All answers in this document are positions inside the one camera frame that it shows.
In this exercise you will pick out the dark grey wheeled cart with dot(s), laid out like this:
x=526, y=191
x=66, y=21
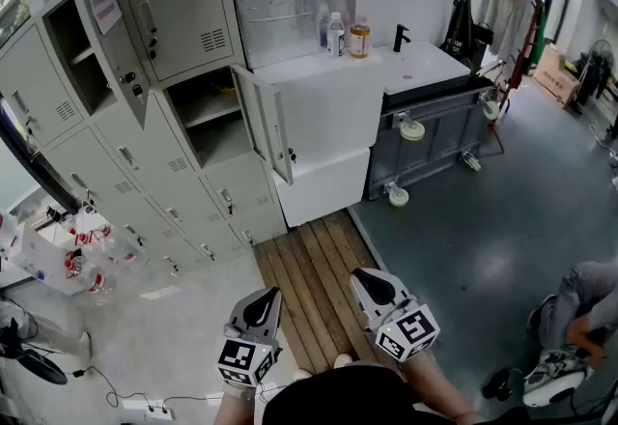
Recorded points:
x=434, y=138

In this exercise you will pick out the wooden coat stand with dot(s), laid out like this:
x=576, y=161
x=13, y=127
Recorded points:
x=524, y=45

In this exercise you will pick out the person's black shirt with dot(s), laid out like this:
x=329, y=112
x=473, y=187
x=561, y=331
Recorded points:
x=347, y=399

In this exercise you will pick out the person's right shoe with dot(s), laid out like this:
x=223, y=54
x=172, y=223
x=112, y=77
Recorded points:
x=343, y=360

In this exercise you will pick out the white sink top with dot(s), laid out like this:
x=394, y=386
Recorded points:
x=425, y=65

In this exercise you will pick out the grey metal locker door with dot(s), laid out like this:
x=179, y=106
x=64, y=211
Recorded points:
x=263, y=123

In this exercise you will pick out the white hanging garments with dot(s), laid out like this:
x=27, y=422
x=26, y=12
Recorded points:
x=507, y=12

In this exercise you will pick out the grey metal locker cabinet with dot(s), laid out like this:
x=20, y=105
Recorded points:
x=193, y=3

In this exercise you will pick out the wooden slatted platform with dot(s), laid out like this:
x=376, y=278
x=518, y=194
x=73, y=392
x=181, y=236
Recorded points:
x=314, y=268

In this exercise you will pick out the paper notice sheet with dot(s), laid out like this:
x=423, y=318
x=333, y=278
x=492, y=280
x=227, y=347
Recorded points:
x=103, y=3

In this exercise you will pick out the amber liquid bottle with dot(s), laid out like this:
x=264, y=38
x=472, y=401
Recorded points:
x=359, y=41

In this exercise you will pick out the yellow object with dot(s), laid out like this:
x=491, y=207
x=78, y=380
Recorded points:
x=223, y=87

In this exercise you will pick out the large white block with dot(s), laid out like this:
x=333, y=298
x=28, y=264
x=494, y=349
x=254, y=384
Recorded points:
x=328, y=114

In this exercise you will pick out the black faucet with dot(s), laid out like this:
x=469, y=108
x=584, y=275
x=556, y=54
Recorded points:
x=399, y=39

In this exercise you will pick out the person's right forearm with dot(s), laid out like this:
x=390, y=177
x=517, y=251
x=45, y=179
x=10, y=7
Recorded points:
x=434, y=384

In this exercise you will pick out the black floor fan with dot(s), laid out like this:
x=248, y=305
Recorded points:
x=601, y=53

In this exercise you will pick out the person's left forearm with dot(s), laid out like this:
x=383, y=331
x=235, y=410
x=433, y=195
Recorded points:
x=232, y=411

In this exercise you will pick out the clear plastic water bottle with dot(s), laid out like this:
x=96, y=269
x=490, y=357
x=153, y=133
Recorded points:
x=335, y=39

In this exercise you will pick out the white power strip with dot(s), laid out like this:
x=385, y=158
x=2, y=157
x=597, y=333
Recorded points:
x=159, y=412

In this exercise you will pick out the large dispenser water bottle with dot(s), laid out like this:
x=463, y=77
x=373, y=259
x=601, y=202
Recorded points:
x=8, y=235

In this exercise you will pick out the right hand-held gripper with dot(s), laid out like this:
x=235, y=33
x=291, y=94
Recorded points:
x=405, y=331

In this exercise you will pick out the brown box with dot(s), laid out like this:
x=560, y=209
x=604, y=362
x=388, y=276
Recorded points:
x=555, y=75

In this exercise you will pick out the black-framed window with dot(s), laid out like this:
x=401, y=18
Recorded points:
x=38, y=160

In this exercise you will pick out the black tote bag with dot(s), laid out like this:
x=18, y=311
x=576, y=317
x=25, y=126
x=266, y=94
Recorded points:
x=458, y=36

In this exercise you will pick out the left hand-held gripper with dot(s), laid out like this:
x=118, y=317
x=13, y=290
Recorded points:
x=248, y=360

